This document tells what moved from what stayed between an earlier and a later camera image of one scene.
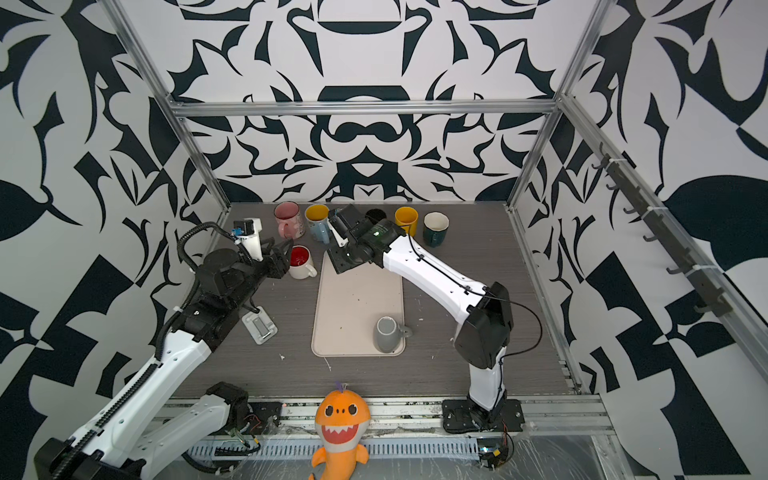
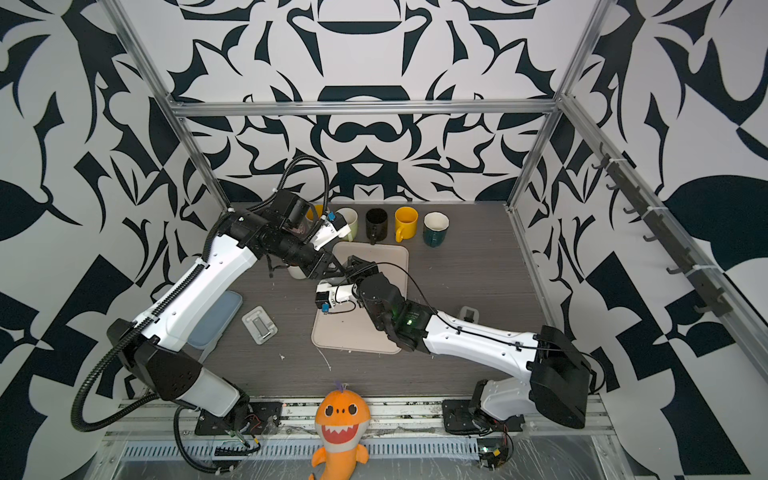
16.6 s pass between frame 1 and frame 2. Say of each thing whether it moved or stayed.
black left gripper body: moved
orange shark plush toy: stayed
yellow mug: stayed
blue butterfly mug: stayed
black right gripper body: moved
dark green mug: stayed
